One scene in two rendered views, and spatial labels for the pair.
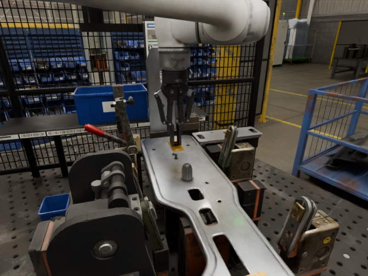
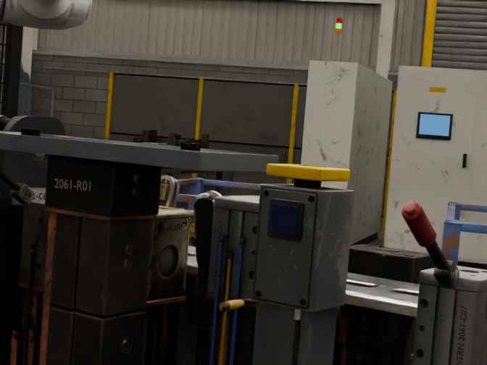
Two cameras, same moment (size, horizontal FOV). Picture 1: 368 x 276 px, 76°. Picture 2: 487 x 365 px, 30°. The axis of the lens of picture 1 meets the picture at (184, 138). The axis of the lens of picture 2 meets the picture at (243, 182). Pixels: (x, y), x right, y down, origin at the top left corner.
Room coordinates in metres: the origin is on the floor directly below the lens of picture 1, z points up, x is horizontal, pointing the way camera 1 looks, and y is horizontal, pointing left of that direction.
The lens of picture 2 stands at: (-0.93, 0.68, 1.18)
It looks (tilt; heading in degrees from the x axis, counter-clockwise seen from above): 3 degrees down; 320
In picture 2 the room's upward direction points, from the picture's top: 4 degrees clockwise
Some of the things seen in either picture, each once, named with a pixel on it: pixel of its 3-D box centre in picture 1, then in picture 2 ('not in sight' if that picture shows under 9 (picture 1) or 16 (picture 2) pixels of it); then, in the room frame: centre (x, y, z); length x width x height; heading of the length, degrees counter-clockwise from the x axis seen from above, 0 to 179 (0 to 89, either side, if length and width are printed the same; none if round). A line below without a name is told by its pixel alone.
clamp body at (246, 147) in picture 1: (236, 189); not in sight; (0.71, -0.19, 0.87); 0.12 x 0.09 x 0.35; 106
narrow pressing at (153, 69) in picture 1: (161, 91); not in sight; (0.96, 0.09, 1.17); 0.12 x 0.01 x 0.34; 106
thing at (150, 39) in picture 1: (166, 53); not in sight; (1.26, 0.09, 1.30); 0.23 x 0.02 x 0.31; 106
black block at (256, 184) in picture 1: (246, 224); not in sight; (0.57, -0.19, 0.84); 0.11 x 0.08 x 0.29; 106
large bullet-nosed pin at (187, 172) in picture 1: (187, 173); not in sight; (0.58, -0.01, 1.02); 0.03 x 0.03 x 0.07
